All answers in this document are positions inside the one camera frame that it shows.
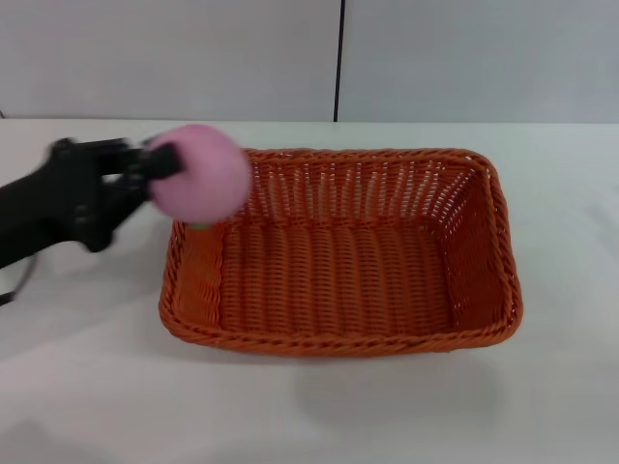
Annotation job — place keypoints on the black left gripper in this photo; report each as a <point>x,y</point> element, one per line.
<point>58,203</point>

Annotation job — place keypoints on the pink toy peach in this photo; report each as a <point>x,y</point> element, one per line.
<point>208,174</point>

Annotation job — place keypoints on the orange woven plastic basket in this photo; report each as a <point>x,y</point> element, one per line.
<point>338,270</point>

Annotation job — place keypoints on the black vertical wall strip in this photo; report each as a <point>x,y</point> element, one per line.
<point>339,58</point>

